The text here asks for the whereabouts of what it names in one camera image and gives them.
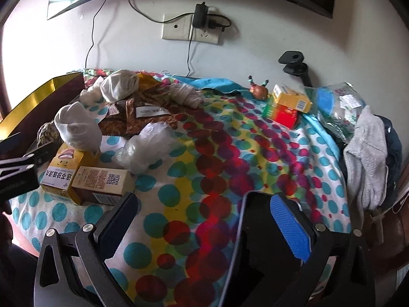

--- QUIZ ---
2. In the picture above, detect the brown beaded bug toy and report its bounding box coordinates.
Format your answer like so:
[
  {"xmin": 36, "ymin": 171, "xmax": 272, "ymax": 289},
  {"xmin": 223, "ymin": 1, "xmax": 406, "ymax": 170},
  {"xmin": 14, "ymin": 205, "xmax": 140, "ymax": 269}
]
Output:
[{"xmin": 248, "ymin": 75, "xmax": 269, "ymax": 101}]

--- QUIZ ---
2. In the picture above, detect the white wall socket plate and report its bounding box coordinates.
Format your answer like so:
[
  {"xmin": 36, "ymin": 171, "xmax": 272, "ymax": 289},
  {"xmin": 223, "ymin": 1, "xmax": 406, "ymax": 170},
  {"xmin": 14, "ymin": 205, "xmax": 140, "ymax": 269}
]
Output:
[{"xmin": 162, "ymin": 14, "xmax": 221, "ymax": 45}]

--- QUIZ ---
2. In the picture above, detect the grey cloth garment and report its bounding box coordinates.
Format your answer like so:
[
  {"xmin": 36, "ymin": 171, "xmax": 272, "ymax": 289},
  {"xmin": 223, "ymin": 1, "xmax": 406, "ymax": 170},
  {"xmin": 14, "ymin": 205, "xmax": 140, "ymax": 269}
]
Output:
[{"xmin": 343, "ymin": 105, "xmax": 388, "ymax": 229}]

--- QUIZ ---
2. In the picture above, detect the colourful polka dot tablecloth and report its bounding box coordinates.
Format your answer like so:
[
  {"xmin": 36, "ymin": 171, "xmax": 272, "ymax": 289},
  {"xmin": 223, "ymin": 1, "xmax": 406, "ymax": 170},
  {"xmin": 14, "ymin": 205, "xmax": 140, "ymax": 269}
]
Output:
[{"xmin": 9, "ymin": 67, "xmax": 352, "ymax": 307}]

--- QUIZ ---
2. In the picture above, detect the red green medicine box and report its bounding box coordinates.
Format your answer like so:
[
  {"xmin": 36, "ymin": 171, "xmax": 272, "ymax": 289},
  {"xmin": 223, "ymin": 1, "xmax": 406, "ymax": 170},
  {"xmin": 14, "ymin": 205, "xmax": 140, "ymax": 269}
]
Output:
[{"xmin": 262, "ymin": 96, "xmax": 298, "ymax": 129}]

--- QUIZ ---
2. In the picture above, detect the tan brown medicine box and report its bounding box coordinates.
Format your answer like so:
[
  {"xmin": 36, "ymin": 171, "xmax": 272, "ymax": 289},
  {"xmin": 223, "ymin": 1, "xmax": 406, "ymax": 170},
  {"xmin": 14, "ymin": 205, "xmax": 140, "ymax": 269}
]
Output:
[{"xmin": 71, "ymin": 166, "xmax": 135, "ymax": 206}]

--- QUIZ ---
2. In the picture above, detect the brown labelled snack packet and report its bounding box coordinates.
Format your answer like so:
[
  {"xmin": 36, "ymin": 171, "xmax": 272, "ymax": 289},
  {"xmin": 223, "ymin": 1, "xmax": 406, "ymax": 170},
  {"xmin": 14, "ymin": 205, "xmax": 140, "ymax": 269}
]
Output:
[{"xmin": 98, "ymin": 93, "xmax": 177, "ymax": 137}]

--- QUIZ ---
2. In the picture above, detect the black tv cable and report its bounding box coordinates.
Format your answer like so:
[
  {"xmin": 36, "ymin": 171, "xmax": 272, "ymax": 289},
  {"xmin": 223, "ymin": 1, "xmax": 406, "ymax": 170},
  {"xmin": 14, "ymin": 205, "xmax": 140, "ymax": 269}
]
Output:
[{"xmin": 84, "ymin": 0, "xmax": 111, "ymax": 70}]

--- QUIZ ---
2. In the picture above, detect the golden yellow snack packet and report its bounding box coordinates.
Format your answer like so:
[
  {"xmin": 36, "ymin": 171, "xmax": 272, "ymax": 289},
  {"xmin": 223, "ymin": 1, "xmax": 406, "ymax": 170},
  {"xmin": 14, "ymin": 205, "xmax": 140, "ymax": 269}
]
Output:
[{"xmin": 137, "ymin": 73, "xmax": 161, "ymax": 92}]

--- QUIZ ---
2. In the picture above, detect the blue cloth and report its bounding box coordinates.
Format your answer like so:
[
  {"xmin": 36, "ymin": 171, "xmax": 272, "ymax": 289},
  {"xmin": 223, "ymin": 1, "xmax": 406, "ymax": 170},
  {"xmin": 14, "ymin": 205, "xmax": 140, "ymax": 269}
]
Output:
[{"xmin": 162, "ymin": 75, "xmax": 251, "ymax": 96}]

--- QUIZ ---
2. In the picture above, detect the clear plastic bag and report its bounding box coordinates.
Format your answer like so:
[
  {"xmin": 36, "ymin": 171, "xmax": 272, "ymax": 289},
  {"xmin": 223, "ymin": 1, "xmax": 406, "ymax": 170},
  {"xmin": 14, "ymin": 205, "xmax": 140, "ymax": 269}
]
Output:
[{"xmin": 113, "ymin": 122, "xmax": 177, "ymax": 175}]

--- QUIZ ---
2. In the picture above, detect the black clamp mount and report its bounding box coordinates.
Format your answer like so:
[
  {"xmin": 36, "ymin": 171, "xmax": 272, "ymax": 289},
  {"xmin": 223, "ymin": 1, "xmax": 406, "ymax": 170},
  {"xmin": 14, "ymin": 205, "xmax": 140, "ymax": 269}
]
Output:
[{"xmin": 278, "ymin": 51, "xmax": 313, "ymax": 87}]

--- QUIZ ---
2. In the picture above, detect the clear bag with blue item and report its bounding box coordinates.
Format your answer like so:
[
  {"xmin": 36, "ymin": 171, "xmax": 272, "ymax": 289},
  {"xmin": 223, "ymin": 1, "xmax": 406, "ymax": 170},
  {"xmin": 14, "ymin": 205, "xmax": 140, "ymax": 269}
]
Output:
[{"xmin": 305, "ymin": 82, "xmax": 366, "ymax": 144}]

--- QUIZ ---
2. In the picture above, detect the black power adapter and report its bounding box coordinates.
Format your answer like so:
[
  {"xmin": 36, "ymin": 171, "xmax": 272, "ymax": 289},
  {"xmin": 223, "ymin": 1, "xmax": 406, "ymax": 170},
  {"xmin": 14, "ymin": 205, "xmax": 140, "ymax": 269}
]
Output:
[{"xmin": 191, "ymin": 1, "xmax": 232, "ymax": 33}]

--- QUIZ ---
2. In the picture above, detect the grey white sock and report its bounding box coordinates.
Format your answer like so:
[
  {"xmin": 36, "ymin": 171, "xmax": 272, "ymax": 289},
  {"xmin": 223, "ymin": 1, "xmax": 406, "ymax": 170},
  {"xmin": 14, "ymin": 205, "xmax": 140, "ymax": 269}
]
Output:
[{"xmin": 170, "ymin": 83, "xmax": 203, "ymax": 109}]

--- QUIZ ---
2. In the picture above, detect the white sock pair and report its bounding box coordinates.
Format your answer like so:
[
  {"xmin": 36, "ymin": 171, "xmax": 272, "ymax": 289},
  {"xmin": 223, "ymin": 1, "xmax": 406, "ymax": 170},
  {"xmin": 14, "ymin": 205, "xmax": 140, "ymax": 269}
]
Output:
[{"xmin": 100, "ymin": 69, "xmax": 139, "ymax": 103}]

